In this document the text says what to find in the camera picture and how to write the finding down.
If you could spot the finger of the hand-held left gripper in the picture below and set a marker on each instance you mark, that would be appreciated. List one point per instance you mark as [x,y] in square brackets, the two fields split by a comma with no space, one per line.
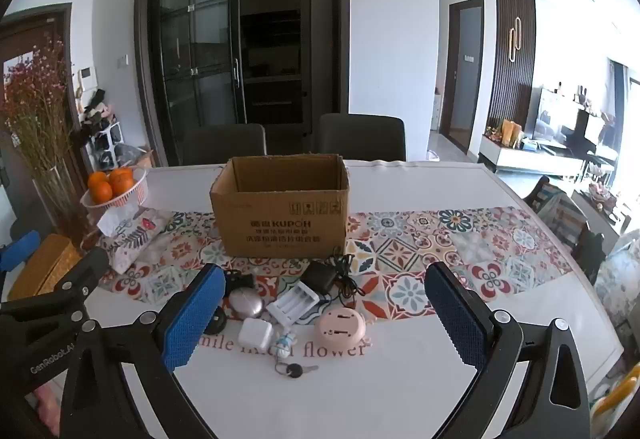
[20,249]
[75,276]

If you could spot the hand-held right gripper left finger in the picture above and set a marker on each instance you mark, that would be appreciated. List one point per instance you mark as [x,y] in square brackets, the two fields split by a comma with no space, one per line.
[195,314]

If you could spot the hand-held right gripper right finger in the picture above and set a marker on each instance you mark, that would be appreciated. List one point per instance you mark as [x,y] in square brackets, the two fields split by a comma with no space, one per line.
[455,319]

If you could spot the silver oval mouse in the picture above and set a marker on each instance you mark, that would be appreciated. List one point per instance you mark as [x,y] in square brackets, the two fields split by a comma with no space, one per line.
[246,304]

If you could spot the black rectangular gadget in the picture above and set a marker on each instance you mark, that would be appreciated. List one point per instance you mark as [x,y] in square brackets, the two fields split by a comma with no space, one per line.
[237,279]

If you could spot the white charger cube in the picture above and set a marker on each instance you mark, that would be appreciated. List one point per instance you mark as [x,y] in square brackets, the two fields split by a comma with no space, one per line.
[255,331]

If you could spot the white battery charger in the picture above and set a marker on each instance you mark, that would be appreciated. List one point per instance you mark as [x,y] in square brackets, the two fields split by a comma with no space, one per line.
[295,301]

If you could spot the pink round gadget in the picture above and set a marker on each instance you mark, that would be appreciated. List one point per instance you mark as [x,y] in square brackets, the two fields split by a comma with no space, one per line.
[340,329]

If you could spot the brown cardboard box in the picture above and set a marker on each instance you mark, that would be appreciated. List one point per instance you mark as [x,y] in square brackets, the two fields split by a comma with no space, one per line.
[280,219]

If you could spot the yellow woven mat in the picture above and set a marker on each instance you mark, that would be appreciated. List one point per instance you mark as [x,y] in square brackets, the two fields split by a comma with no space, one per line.
[42,264]

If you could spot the glass vase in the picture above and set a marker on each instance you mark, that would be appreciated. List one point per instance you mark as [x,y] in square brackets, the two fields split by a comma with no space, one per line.
[62,204]

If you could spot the white tissue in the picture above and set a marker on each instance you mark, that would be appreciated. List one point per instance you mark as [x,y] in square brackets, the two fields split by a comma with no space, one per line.
[110,221]

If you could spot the floral fabric tissue pouch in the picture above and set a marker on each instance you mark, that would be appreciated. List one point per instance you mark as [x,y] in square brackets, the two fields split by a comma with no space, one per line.
[140,239]

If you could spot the orange fruit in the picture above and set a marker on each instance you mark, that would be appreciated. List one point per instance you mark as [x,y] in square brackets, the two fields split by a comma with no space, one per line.
[97,179]
[121,179]
[101,192]

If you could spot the white and orange plastic basket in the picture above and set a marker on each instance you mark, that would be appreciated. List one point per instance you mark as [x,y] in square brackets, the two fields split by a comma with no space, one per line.
[127,196]

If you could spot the patterned table runner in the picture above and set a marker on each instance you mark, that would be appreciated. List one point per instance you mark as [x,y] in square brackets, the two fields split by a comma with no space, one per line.
[400,239]

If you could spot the small brown carton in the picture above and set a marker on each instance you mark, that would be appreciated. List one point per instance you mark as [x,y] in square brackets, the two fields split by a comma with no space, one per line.
[145,158]

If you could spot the vase of dried flowers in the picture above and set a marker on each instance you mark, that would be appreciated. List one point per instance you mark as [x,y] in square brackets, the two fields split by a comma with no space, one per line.
[35,109]

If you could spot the white cluttered shelf rack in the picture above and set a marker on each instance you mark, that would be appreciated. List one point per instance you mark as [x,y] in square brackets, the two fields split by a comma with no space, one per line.
[102,129]

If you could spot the wooden chair with cushion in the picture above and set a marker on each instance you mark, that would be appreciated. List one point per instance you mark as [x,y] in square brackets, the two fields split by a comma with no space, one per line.
[565,219]

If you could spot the grey dining chair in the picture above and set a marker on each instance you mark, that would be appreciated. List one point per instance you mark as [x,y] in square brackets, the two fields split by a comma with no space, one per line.
[225,144]
[360,136]

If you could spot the white low cabinet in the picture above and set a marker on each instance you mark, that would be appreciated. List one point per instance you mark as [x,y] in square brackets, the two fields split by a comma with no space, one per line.
[525,159]

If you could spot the yellow and white plastic seat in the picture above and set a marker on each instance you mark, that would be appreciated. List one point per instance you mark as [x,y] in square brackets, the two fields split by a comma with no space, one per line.
[615,399]

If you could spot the brown wooden door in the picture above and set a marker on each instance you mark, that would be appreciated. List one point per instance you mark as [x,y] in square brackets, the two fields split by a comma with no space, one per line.
[20,44]

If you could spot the flat screen television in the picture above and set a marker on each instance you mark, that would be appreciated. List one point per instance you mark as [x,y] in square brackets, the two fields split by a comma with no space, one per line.
[560,119]

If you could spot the dark hallway door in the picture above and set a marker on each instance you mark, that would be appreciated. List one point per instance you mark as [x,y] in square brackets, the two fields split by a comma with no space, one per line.
[465,69]

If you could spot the dark glass sliding door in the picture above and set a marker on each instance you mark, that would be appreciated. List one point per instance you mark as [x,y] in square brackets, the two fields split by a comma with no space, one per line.
[200,44]

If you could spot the white wall intercom panel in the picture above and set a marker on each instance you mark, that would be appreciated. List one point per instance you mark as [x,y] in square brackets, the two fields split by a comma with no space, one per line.
[87,79]

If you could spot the dark slatted wall panel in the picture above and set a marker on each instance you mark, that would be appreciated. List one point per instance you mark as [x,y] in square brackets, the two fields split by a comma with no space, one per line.
[525,84]

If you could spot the gold wall ornament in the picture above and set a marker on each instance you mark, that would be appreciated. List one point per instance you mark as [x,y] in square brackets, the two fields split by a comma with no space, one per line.
[515,39]

